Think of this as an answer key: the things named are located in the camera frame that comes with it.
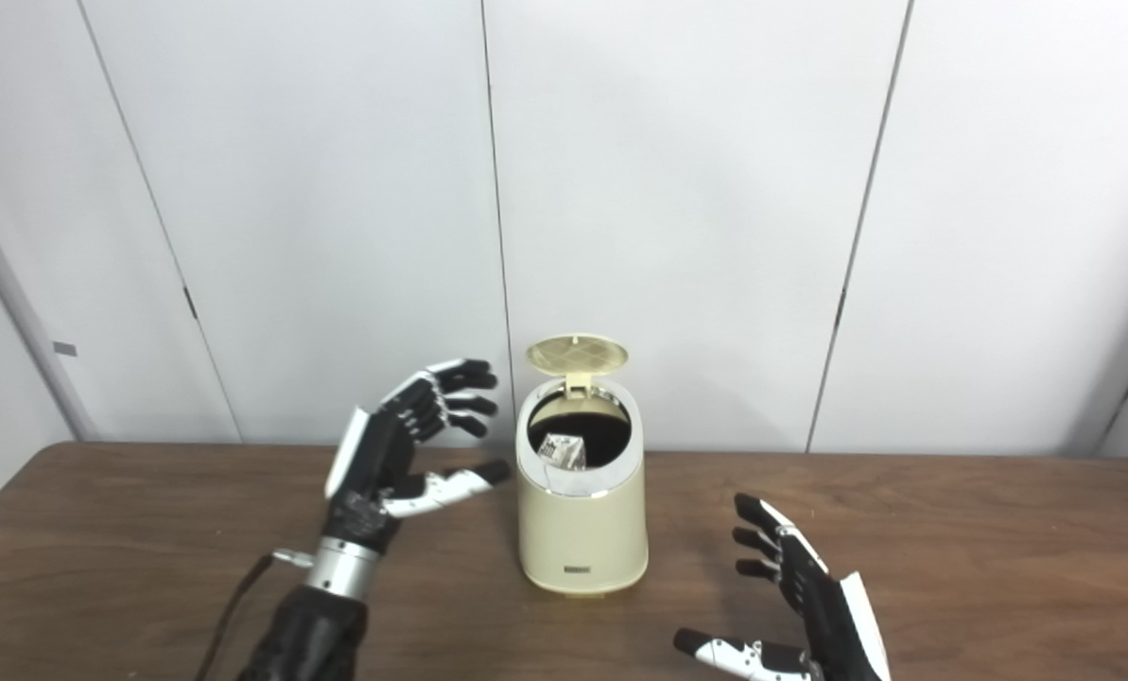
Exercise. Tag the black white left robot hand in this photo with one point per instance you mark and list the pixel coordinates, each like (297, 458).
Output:
(379, 454)

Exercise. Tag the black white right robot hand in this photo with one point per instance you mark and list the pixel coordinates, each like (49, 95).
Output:
(833, 624)

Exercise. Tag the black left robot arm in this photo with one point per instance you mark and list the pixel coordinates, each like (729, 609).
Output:
(318, 624)

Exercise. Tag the small grey wall tag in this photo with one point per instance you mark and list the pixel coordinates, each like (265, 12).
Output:
(64, 348)

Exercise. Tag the cream-colored bin body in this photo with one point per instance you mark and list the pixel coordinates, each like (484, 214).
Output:
(581, 539)

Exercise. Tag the round cream bin lid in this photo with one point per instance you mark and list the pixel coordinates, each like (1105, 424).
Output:
(577, 353)

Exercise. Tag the small white green milk carton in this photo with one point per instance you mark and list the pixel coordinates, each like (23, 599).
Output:
(564, 452)

